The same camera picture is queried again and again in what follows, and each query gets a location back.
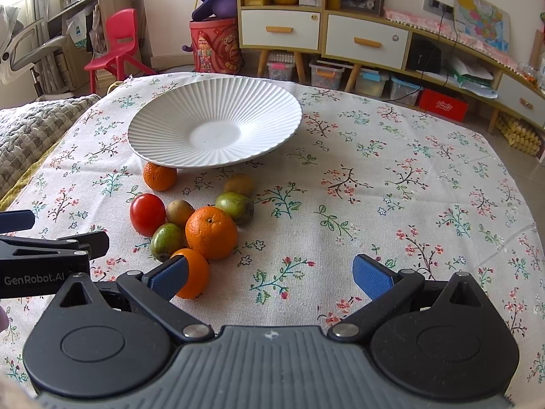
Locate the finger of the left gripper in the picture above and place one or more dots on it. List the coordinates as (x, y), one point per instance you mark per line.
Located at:
(83, 246)
(14, 221)

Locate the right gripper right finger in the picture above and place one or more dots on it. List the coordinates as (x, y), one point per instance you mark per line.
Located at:
(390, 292)

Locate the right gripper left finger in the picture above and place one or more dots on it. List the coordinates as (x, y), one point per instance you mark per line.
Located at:
(150, 293)

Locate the smooth orange tomato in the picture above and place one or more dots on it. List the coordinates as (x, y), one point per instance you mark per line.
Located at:
(198, 274)

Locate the green fruit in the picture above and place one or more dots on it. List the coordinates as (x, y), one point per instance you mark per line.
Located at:
(167, 240)
(239, 207)

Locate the red tomato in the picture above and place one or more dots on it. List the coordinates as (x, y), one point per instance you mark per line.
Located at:
(147, 214)

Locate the large orange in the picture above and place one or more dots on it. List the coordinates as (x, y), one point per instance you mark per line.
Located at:
(212, 233)

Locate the small mandarin orange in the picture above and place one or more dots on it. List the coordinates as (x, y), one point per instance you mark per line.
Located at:
(159, 178)

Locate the brown round fruit near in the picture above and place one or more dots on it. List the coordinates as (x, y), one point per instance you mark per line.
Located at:
(178, 212)

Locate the checked grey cushion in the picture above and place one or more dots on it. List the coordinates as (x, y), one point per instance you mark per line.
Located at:
(28, 131)

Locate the floral tablecloth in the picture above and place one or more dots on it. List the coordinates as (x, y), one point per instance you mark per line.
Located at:
(358, 176)

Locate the brown kiwi fruit far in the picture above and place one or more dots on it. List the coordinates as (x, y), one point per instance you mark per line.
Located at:
(239, 183)

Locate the white ribbed plate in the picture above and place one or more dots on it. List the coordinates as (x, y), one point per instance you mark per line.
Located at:
(214, 123)

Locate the white office chair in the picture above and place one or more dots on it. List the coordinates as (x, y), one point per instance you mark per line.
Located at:
(20, 53)

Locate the red box under cabinet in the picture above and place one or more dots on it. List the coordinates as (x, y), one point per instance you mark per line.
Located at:
(443, 104)

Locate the red plastic chair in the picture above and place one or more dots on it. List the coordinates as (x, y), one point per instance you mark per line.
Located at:
(123, 45)

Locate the red printed bucket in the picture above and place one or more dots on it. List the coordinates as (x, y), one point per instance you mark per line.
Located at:
(215, 46)

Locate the black speaker box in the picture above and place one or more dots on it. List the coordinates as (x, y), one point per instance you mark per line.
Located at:
(424, 55)

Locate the wooden bookshelf desk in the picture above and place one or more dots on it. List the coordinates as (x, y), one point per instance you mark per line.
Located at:
(73, 19)

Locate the purple toy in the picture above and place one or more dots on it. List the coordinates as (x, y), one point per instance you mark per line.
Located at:
(215, 9)

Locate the wooden cabinet with drawers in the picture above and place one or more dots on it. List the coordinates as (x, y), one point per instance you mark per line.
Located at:
(380, 43)

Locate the colourful map board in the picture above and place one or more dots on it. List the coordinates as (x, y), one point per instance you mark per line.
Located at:
(484, 21)

